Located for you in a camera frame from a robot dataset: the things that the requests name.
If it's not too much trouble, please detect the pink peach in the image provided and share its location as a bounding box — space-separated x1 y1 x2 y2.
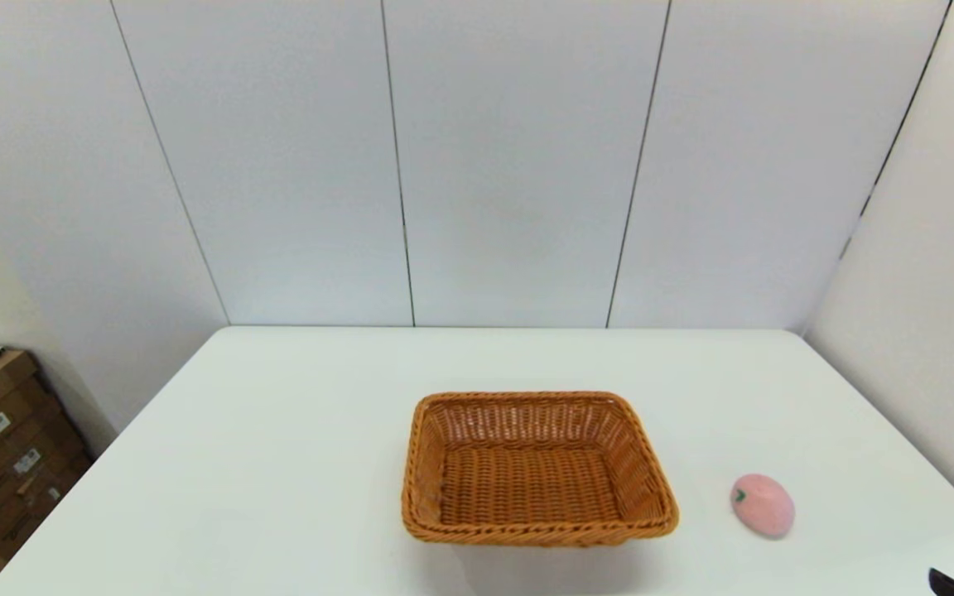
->
730 473 796 539

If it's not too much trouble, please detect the orange wicker basket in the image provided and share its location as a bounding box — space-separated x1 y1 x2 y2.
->
401 391 680 549

